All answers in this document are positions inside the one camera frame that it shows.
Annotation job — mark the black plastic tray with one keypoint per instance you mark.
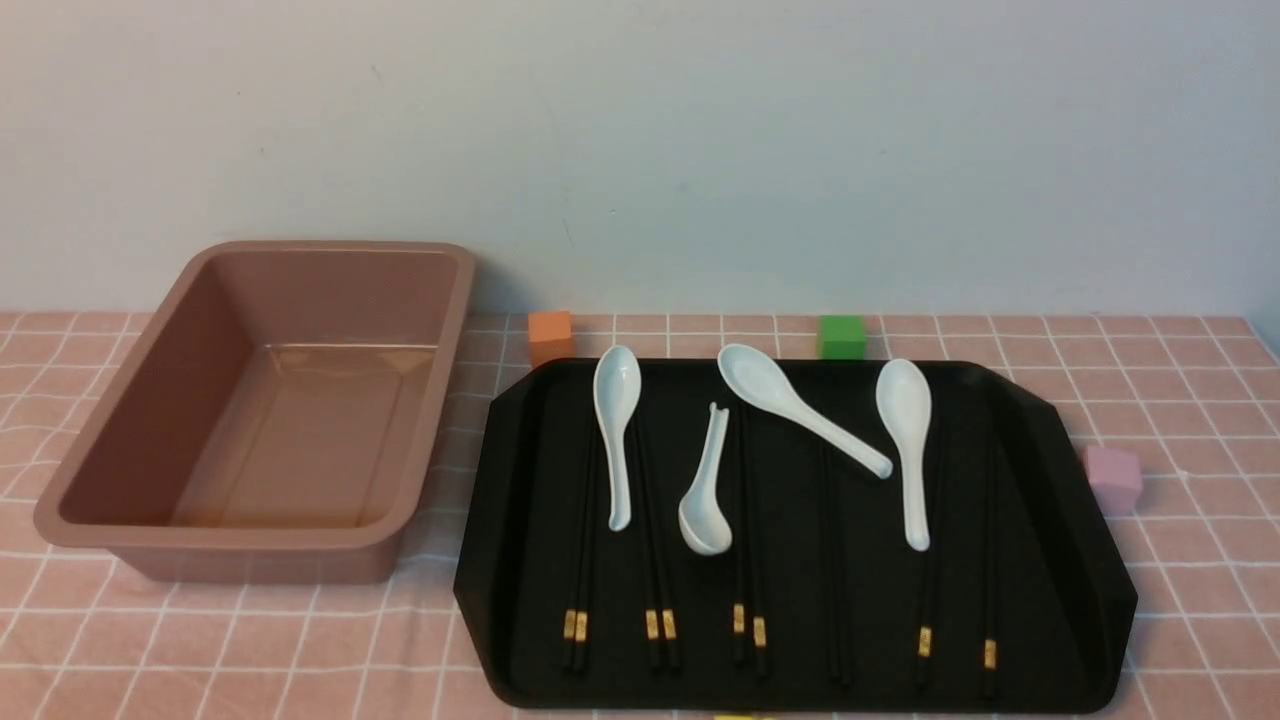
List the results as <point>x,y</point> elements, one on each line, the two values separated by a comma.
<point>842,584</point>

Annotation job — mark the pink cube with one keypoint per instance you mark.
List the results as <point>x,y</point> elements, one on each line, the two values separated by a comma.
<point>1115,478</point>

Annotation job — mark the brown rectangular baking pan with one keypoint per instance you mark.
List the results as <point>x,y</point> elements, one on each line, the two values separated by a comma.
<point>275,420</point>

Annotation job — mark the pink checkered tablecloth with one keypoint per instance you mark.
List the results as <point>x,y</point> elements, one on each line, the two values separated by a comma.
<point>1194,397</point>

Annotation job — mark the black chopstick gold band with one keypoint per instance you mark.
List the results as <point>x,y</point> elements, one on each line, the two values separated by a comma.
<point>935,453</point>
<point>753,522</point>
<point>586,543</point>
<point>666,597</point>
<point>571,614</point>
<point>652,597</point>
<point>740,607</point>
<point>989,673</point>

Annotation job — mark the orange cube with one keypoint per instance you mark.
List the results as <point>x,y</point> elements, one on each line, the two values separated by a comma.
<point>550,337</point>

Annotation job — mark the white ceramic spoon bowl down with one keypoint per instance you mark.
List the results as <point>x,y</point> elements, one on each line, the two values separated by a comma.
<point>702,523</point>

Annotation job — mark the green cube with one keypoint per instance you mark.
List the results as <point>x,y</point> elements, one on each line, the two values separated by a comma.
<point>841,337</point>

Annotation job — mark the white ceramic spoon diagonal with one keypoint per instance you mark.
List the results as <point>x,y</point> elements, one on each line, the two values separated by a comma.
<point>760,382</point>

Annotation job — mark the white ceramic spoon right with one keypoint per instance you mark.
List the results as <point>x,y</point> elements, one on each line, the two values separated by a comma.
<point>904,401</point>

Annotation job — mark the white ceramic spoon far left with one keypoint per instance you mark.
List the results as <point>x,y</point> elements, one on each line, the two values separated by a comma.
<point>616,394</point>

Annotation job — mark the white ceramic spoon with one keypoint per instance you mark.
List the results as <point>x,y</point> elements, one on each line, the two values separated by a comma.
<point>616,394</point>
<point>904,401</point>

